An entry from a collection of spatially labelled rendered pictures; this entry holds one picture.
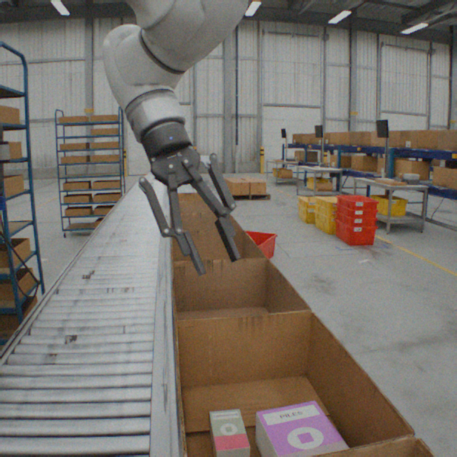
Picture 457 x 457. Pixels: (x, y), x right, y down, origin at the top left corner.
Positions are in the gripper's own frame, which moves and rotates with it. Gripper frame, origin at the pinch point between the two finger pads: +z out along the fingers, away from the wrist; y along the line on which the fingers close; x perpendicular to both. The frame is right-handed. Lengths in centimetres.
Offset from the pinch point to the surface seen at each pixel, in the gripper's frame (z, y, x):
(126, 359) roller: 17, 22, -68
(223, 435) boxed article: 29.2, 9.5, -6.2
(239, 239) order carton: -6, -36, -89
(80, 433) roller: 26, 38, -40
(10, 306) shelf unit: -25, 77, -166
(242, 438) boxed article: 30.7, 7.0, -4.8
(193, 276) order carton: 1, -6, -57
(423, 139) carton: -69, -556, -425
